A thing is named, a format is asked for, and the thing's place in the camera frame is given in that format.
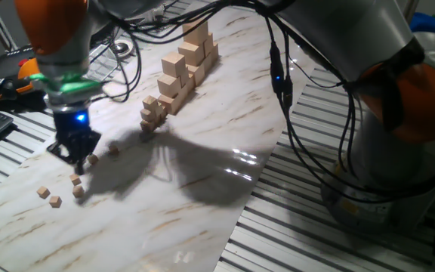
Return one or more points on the medium wooden cube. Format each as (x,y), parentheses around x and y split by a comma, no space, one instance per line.
(168,86)
(168,104)
(192,84)
(173,65)

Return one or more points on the green gripper mounting adapter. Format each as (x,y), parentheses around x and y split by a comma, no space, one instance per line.
(78,87)

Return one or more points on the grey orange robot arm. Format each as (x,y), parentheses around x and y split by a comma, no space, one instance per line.
(353,38)

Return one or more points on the large wooden cube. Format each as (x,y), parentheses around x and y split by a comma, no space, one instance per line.
(195,34)
(196,74)
(215,52)
(207,63)
(191,53)
(208,44)

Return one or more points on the tiny wooden cube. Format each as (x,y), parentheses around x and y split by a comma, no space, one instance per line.
(75,179)
(93,159)
(113,150)
(43,192)
(78,191)
(55,201)

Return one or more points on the white marble pattern board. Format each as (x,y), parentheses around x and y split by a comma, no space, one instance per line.
(183,170)

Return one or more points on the small wooden cube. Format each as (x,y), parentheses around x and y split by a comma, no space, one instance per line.
(161,110)
(147,115)
(150,102)
(147,126)

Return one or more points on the round silver fitting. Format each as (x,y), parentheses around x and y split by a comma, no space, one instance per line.
(121,48)

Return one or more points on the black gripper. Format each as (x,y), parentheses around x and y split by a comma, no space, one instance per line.
(74,130)

